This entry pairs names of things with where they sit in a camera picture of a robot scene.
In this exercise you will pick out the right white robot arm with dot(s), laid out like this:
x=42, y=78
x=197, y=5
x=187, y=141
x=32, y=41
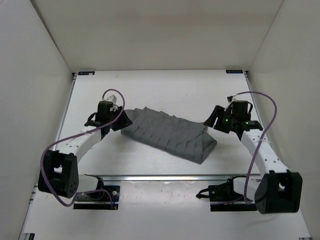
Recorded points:
x=278, y=190

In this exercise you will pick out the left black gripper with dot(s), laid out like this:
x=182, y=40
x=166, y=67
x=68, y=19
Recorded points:
x=125, y=121

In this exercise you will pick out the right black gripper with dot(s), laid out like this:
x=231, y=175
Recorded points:
x=218, y=112

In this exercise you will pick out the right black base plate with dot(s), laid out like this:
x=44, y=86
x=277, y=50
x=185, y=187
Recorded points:
x=223, y=199

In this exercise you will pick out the right blue corner label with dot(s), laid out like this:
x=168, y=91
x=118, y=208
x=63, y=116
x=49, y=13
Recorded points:
x=234, y=71

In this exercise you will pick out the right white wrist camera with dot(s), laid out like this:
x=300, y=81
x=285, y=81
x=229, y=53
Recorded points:
x=230, y=98

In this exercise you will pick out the grey pleated skirt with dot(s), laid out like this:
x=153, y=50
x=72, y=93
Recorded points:
x=177, y=136

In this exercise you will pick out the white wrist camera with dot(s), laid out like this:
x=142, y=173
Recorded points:
x=112, y=99
x=230, y=98

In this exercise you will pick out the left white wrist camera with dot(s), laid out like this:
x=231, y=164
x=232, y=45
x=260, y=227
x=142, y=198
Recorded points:
x=112, y=99

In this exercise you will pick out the aluminium front rail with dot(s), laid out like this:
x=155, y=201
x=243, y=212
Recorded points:
x=168, y=177

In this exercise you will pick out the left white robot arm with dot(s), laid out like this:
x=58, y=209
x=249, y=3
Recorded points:
x=59, y=173

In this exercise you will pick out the blue corner label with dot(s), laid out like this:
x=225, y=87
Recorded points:
x=234, y=71
x=86, y=73

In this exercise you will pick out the left blue corner label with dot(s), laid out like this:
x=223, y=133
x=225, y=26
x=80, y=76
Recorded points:
x=86, y=73

